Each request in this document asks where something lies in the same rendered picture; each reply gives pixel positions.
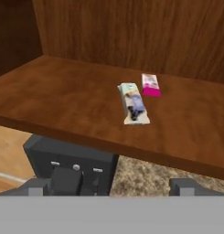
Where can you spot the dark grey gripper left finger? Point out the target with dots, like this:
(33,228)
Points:
(31,185)

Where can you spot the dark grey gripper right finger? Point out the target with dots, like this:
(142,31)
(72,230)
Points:
(186,184)

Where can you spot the white and blue snack bar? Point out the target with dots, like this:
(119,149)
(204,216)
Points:
(134,104)

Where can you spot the brown wooden cabinet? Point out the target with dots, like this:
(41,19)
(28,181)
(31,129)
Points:
(70,91)

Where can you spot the pink and white snack bar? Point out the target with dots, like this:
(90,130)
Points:
(151,85)

